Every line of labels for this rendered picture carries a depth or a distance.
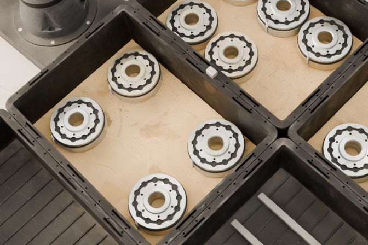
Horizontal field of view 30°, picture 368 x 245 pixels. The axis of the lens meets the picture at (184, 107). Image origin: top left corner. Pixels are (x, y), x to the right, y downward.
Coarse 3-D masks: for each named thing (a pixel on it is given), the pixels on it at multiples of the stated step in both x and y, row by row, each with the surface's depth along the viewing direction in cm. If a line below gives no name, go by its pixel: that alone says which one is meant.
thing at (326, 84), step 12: (132, 0) 130; (360, 0) 125; (144, 12) 128; (156, 24) 127; (168, 36) 125; (192, 48) 124; (360, 48) 121; (204, 60) 123; (348, 60) 120; (336, 72) 119; (228, 84) 120; (324, 84) 118; (240, 96) 119; (264, 108) 117; (300, 108) 117; (276, 120) 116; (288, 120) 116
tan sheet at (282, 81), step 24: (216, 0) 140; (192, 24) 138; (240, 24) 137; (264, 48) 134; (288, 48) 134; (264, 72) 132; (288, 72) 131; (312, 72) 131; (264, 96) 129; (288, 96) 129
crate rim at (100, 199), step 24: (96, 24) 128; (144, 24) 129; (72, 48) 126; (168, 48) 125; (48, 72) 124; (24, 120) 120; (264, 120) 116; (48, 144) 118; (264, 144) 114; (72, 168) 117; (240, 168) 113; (96, 192) 113; (216, 192) 111; (120, 216) 111; (192, 216) 110; (144, 240) 109; (168, 240) 108
